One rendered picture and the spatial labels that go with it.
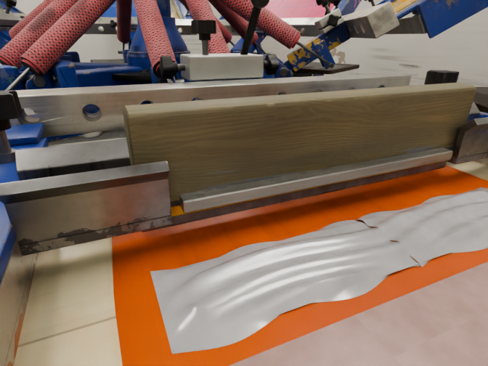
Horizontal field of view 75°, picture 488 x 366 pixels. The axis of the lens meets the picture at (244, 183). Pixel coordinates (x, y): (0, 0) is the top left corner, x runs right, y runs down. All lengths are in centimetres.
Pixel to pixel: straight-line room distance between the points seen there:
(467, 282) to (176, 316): 19
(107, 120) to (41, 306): 27
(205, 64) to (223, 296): 38
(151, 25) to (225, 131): 53
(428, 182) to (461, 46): 226
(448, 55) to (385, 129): 236
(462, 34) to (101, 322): 259
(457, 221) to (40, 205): 33
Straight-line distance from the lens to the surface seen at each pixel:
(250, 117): 25
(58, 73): 83
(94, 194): 23
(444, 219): 33
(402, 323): 22
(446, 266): 28
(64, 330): 22
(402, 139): 36
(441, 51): 273
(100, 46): 435
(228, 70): 53
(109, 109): 45
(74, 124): 45
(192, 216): 27
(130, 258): 26
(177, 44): 103
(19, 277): 24
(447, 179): 45
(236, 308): 20
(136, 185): 23
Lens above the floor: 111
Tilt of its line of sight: 25 degrees down
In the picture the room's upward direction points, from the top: 1 degrees clockwise
